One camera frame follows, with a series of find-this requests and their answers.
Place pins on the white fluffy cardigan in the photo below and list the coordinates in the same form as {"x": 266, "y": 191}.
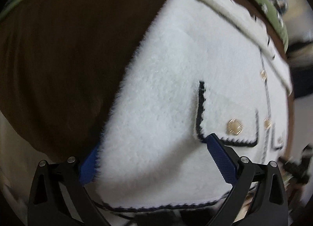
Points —
{"x": 203, "y": 67}

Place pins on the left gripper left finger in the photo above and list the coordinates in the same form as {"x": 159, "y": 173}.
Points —
{"x": 58, "y": 195}

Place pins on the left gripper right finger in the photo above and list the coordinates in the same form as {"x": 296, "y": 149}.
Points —
{"x": 269, "y": 205}

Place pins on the brown bed blanket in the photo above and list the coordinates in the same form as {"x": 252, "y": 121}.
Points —
{"x": 62, "y": 62}

